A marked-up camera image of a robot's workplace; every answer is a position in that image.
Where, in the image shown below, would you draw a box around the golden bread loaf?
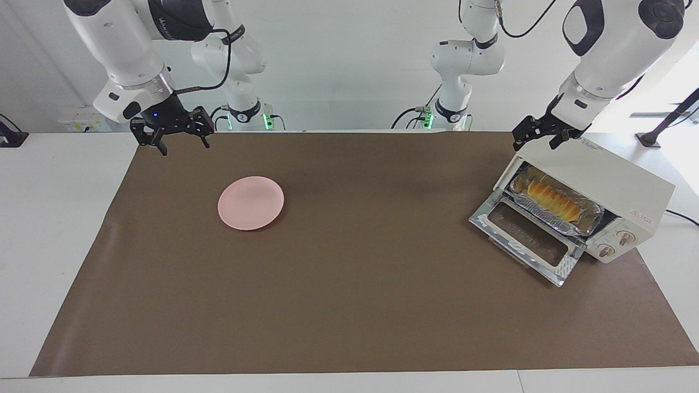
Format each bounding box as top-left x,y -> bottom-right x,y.
527,180 -> 582,223

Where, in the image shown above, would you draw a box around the aluminium foil tray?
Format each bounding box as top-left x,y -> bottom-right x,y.
509,165 -> 605,237

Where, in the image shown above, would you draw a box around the cream toaster oven body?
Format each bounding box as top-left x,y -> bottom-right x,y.
494,136 -> 676,264

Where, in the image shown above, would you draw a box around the glass oven door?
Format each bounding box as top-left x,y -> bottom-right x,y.
469,194 -> 588,288

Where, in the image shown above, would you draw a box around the pink round plate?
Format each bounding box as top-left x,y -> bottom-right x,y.
218,176 -> 285,231

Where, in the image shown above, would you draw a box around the black stand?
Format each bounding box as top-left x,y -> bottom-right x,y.
635,87 -> 699,149
0,114 -> 29,148

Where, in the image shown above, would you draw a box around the brown paper mat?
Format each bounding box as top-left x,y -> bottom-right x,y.
28,130 -> 699,377

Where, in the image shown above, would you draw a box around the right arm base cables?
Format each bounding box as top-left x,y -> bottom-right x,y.
210,104 -> 286,132

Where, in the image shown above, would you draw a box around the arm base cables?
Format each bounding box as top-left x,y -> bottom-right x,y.
390,82 -> 444,130
210,104 -> 286,132

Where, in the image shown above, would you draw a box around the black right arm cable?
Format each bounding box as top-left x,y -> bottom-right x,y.
175,27 -> 233,96

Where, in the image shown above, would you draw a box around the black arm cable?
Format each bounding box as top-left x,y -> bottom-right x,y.
494,0 -> 558,39
175,27 -> 233,96

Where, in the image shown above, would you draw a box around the white wall power outlet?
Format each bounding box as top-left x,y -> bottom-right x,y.
59,112 -> 110,133

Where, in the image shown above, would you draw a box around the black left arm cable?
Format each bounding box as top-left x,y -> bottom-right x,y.
494,0 -> 558,39

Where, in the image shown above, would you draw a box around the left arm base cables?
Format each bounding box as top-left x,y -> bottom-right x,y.
390,82 -> 444,130

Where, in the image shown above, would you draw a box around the black oven power cable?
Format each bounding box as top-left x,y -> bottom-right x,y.
665,209 -> 699,227

